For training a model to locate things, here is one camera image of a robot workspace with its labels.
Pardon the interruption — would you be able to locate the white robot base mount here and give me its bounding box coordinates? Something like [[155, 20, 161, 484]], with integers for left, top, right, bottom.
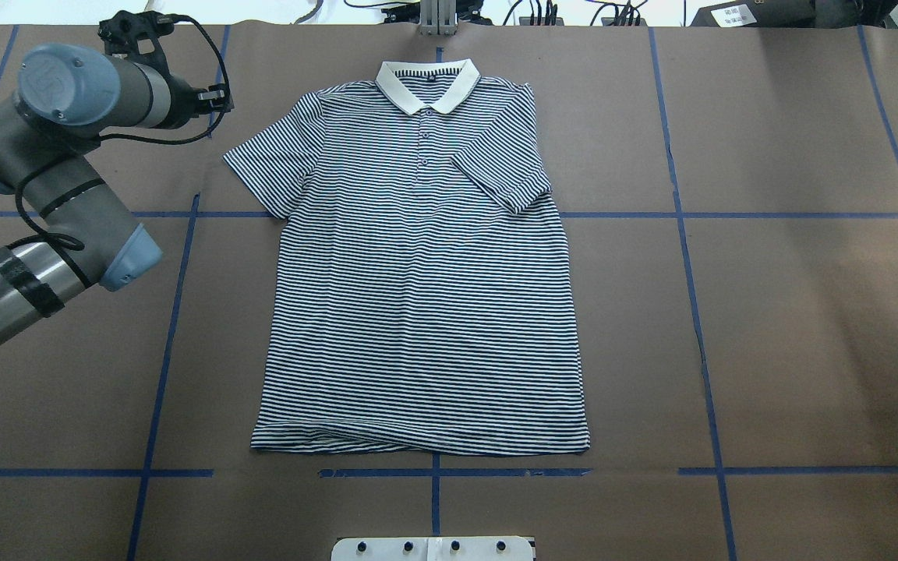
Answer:
[[329, 535, 537, 560]]

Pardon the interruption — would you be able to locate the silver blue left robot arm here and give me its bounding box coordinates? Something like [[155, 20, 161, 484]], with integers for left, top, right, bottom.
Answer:
[[0, 11, 234, 345]]

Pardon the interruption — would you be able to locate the black power supply box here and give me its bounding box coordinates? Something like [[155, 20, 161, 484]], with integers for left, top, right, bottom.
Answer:
[[688, 1, 816, 28]]

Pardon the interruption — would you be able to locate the aluminium frame post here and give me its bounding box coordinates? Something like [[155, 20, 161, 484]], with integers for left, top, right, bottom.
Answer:
[[418, 0, 458, 37]]

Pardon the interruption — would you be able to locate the blue white striped polo shirt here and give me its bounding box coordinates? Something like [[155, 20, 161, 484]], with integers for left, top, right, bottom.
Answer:
[[224, 59, 591, 456]]

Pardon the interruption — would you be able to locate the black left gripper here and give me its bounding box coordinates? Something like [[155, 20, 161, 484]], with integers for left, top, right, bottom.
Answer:
[[97, 11, 235, 130]]

